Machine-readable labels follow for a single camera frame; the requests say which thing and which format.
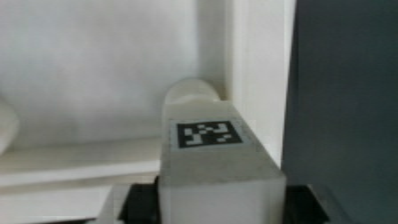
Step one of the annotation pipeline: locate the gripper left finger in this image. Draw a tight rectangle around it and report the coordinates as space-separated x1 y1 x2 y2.
96 182 164 224

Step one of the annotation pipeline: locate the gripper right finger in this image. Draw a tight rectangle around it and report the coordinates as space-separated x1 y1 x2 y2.
285 183 358 224

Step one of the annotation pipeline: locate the white square tabletop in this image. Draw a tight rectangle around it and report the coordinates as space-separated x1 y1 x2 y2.
0 0 297 195

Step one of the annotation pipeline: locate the white front wall fence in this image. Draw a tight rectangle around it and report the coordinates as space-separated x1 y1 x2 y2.
0 186 112 224

